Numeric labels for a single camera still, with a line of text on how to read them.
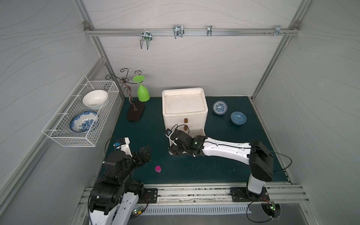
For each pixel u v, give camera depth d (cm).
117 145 56
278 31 77
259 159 44
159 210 70
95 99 73
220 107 111
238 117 106
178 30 76
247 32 167
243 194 73
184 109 82
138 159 57
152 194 74
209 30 73
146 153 58
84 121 65
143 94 92
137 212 69
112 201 42
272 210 71
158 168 80
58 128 57
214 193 75
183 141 60
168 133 70
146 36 78
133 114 108
